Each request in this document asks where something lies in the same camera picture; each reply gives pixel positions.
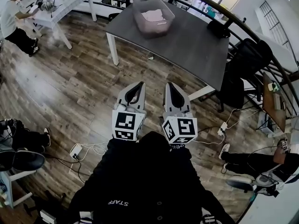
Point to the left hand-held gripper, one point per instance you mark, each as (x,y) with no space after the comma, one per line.
(123,123)

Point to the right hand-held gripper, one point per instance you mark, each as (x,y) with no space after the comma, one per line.
(184,127)

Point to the pink laundry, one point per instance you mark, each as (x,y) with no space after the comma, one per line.
(151,15)

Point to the grey plastic laundry basket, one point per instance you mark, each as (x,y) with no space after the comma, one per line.
(164,11)

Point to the dark grey table white legs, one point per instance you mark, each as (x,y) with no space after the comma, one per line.
(191,52)

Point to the white power strip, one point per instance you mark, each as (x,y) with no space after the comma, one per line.
(222,128)
(76,151)

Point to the person's black jacket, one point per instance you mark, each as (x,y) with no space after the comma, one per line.
(144,176)

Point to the black round stool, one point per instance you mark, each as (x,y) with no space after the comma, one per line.
(218,29)

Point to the black office chair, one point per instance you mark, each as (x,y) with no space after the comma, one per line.
(250,57)

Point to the brown wooden desk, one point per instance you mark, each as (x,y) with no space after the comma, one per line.
(273,104)

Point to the green and white device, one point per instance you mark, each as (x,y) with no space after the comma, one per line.
(273,87)

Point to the black curved railing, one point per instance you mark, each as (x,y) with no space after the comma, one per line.
(236,20)

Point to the person's striped shoe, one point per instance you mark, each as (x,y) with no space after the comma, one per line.
(209,217)

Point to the black chair seat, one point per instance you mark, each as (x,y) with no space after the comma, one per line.
(25,160)

